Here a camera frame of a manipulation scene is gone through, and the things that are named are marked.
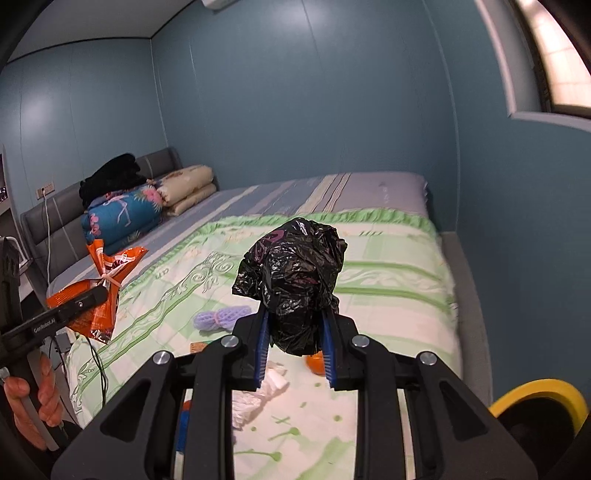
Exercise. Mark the crumpled white tissue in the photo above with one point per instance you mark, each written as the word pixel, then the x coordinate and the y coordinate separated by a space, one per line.
pixel 258 401

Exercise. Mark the white air conditioner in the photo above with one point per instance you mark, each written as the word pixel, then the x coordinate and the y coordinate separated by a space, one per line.
pixel 219 3

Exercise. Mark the orange snack bag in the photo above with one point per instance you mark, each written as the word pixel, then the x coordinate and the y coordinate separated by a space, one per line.
pixel 104 314

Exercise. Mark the black plastic bag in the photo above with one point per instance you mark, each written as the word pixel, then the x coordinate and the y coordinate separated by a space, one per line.
pixel 291 277

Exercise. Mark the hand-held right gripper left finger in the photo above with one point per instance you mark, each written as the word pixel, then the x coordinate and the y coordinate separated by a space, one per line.
pixel 260 355

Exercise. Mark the striped bed sheet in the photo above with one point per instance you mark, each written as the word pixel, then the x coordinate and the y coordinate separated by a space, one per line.
pixel 295 194

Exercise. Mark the white wall socket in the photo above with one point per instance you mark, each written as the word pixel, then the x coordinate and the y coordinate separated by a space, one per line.
pixel 46 190

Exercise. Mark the folded beige quilt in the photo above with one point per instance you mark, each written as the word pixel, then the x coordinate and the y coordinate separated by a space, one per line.
pixel 189 182

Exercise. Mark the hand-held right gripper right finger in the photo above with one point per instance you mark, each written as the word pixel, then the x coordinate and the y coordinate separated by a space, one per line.
pixel 328 355

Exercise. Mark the folded blue floral quilt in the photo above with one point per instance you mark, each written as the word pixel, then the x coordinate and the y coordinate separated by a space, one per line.
pixel 124 217

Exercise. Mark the black clothing pile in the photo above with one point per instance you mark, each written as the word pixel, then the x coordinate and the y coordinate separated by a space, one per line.
pixel 113 177

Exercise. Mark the window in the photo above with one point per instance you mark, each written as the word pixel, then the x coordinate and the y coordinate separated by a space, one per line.
pixel 563 60

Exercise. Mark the purple foam fruit net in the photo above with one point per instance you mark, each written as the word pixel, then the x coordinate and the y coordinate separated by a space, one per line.
pixel 217 318

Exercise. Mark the person's left hand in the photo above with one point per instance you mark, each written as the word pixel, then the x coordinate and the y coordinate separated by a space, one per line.
pixel 48 397

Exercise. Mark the yellow rimmed trash bin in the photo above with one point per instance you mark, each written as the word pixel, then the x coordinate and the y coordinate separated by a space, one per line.
pixel 535 390

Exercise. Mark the blue and orange packet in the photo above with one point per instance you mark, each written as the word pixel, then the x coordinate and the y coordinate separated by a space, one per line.
pixel 184 420

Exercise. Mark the small orange wrapper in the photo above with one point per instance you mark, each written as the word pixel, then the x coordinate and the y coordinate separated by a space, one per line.
pixel 198 347

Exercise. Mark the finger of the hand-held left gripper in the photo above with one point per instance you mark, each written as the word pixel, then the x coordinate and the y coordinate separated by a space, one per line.
pixel 83 304

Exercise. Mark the green patterned blanket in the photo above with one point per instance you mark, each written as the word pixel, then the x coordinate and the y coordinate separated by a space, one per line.
pixel 392 300

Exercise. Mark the orange fruit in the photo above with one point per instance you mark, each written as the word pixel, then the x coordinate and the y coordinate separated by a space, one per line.
pixel 316 364

